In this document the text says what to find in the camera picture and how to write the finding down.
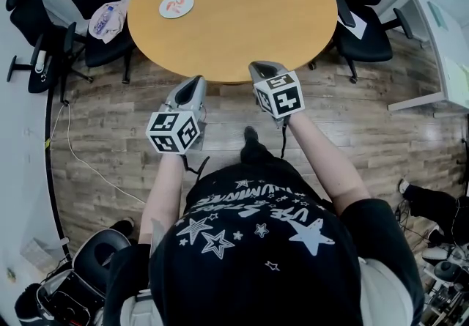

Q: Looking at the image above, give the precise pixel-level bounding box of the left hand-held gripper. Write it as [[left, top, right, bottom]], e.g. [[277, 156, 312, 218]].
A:
[[145, 75, 208, 155]]

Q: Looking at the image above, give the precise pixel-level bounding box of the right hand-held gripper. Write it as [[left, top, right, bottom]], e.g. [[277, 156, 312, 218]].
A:
[[248, 60, 306, 130]]

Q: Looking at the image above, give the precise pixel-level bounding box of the white round plate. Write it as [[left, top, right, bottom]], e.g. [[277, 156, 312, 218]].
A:
[[158, 0, 196, 20]]

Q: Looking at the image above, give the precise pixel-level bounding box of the person's left forearm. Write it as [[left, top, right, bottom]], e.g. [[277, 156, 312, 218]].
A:
[[138, 152, 186, 256]]

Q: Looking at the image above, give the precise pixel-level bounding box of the person's right forearm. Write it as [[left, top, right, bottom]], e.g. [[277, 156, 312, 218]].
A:
[[285, 111, 371, 216]]

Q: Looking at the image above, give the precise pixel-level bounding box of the person's black trouser leg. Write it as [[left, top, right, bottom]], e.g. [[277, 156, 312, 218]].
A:
[[240, 139, 294, 175]]

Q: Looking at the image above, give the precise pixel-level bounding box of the white paper sheet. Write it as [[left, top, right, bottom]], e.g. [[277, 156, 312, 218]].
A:
[[336, 9, 369, 40]]

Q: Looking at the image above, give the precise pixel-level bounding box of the pink cloth bag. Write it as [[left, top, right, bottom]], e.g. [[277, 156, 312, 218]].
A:
[[88, 0, 131, 45]]

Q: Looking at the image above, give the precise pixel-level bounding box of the clear plastic bottle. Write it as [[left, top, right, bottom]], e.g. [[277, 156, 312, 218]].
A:
[[93, 4, 115, 34]]

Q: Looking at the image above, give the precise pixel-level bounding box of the white desk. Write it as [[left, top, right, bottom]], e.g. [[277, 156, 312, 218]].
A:
[[379, 0, 469, 119]]

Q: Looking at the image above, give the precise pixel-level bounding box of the black round padded seat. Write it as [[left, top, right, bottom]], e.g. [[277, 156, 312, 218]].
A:
[[72, 229, 132, 294]]

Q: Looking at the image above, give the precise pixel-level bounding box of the black star print t-shirt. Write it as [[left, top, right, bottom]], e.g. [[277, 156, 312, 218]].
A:
[[104, 165, 426, 326]]

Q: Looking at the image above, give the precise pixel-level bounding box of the black equipment case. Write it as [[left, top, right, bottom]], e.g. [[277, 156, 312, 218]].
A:
[[14, 267, 106, 326]]

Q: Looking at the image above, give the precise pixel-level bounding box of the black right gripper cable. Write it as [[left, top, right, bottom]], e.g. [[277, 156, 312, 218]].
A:
[[279, 121, 289, 160]]

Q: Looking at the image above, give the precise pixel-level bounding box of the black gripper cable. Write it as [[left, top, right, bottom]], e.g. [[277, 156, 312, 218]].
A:
[[179, 154, 211, 183], [279, 121, 289, 160]]

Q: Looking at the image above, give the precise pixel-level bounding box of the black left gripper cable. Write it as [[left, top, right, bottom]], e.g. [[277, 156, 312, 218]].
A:
[[179, 154, 211, 183]]

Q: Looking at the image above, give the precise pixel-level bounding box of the white floor cable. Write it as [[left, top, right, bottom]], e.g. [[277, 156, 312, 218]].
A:
[[49, 103, 147, 205]]

